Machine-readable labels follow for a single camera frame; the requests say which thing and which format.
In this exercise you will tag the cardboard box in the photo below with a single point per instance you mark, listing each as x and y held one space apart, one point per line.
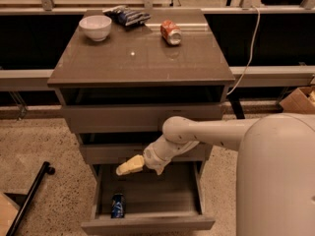
301 101

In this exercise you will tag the white ceramic bowl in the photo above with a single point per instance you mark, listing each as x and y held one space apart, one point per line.
96 28

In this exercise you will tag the grey bottom drawer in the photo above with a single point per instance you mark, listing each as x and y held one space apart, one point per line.
172 201

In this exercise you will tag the grey top drawer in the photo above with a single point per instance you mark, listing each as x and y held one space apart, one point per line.
117 110

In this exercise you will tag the blue chip bag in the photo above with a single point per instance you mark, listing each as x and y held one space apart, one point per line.
127 17

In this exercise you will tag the orange soda can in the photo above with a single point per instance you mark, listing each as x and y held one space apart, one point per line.
171 32

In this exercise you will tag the black table leg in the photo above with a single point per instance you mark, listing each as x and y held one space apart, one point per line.
236 106

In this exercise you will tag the grey drawer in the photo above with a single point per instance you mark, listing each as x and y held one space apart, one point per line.
112 148
117 110
172 201

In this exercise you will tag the grey drawer cabinet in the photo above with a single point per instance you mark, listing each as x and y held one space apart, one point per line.
140 57

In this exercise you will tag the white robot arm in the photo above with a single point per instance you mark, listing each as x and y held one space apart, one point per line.
275 174

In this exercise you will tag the blue pepsi can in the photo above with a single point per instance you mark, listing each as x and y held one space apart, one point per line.
118 206

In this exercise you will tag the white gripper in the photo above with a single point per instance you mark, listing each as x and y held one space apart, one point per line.
151 157

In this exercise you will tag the grey middle drawer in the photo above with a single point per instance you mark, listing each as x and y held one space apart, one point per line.
112 148

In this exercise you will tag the wooden board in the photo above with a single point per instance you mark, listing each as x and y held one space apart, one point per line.
8 212

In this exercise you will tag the black metal bar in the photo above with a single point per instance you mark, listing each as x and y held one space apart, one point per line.
45 168

